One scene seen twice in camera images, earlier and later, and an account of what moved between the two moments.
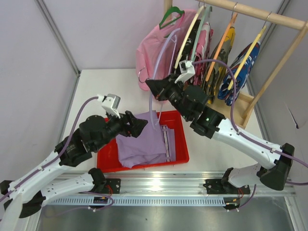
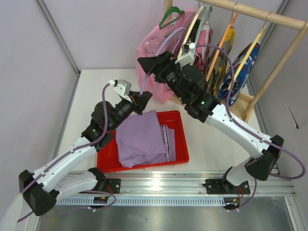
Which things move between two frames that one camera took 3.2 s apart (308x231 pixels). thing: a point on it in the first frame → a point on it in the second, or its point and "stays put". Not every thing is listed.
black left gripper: x=129 y=123 → x=134 y=103
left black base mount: x=112 y=186 stays put
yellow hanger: x=230 y=86 stays put
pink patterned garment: x=201 y=55 stays put
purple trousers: x=155 y=144 stays put
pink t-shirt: x=157 y=53 stays put
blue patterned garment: x=228 y=96 stays put
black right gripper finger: x=160 y=88 → x=148 y=63
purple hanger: x=170 y=35 → x=164 y=37
